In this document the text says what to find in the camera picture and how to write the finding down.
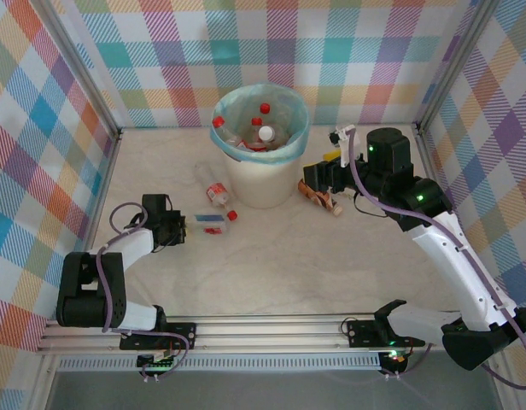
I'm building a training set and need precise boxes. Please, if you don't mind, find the white plastic bin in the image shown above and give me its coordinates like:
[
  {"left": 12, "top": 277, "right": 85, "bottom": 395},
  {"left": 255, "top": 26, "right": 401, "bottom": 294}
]
[{"left": 224, "top": 147, "right": 299, "bottom": 209}]

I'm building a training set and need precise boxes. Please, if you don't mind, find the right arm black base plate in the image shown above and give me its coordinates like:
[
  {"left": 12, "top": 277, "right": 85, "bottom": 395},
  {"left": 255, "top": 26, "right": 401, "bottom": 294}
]
[{"left": 345, "top": 318, "right": 427, "bottom": 350}]

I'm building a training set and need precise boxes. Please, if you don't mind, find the aluminium frame post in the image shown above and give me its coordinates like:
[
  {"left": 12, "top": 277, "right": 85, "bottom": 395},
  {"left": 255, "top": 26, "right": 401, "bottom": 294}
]
[
  {"left": 412, "top": 0, "right": 500, "bottom": 134},
  {"left": 30, "top": 0, "right": 124, "bottom": 142}
]

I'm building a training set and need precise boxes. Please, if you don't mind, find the capless clear bottle red label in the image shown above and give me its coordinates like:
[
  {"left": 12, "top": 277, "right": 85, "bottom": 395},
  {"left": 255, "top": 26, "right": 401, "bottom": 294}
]
[{"left": 194, "top": 164, "right": 231, "bottom": 211}]

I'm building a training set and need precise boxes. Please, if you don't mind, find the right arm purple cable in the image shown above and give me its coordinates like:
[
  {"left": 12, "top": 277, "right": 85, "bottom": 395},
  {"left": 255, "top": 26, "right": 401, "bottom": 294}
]
[{"left": 349, "top": 127, "right": 526, "bottom": 390}]

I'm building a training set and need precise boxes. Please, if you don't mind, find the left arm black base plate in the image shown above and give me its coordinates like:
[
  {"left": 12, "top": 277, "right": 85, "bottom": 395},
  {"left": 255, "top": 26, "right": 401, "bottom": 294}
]
[{"left": 119, "top": 322, "right": 198, "bottom": 352}]

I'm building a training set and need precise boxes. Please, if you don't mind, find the slotted grey cable duct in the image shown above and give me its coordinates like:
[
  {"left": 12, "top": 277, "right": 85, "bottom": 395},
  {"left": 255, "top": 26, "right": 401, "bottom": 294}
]
[{"left": 56, "top": 352, "right": 384, "bottom": 373}]

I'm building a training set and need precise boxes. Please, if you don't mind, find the blue bin liner bag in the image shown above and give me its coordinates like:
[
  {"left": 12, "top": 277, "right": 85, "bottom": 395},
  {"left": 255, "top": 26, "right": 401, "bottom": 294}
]
[{"left": 209, "top": 84, "right": 311, "bottom": 164}]

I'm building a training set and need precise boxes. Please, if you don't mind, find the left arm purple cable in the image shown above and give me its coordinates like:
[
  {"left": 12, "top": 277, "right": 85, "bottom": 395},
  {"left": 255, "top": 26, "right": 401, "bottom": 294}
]
[{"left": 96, "top": 202, "right": 191, "bottom": 381}]

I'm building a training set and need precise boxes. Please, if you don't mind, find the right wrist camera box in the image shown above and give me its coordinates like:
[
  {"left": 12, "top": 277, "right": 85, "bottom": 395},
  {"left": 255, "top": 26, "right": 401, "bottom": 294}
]
[{"left": 329, "top": 124, "right": 359, "bottom": 168}]

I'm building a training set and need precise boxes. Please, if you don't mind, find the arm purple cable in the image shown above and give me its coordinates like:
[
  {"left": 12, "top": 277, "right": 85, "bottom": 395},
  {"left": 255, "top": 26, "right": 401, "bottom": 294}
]
[
  {"left": 349, "top": 127, "right": 526, "bottom": 390},
  {"left": 96, "top": 202, "right": 191, "bottom": 381}
]

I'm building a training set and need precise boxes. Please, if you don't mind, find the brown label bottle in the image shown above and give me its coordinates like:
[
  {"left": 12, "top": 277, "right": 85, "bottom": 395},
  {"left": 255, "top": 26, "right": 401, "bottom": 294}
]
[{"left": 297, "top": 179, "right": 344, "bottom": 218}]

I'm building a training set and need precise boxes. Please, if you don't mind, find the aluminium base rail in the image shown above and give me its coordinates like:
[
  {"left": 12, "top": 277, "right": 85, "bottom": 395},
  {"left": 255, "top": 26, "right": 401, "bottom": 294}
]
[{"left": 35, "top": 313, "right": 446, "bottom": 356}]

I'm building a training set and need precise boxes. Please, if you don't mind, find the clear bottle blue red label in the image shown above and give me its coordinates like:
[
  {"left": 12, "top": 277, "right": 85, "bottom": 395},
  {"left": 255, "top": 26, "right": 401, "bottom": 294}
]
[{"left": 186, "top": 208, "right": 240, "bottom": 237}]

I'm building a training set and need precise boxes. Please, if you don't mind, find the aluminium frame side beam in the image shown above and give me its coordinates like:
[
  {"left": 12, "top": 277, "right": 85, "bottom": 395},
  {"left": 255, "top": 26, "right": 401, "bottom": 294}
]
[
  {"left": 412, "top": 122, "right": 439, "bottom": 183},
  {"left": 77, "top": 127, "right": 124, "bottom": 257}
]

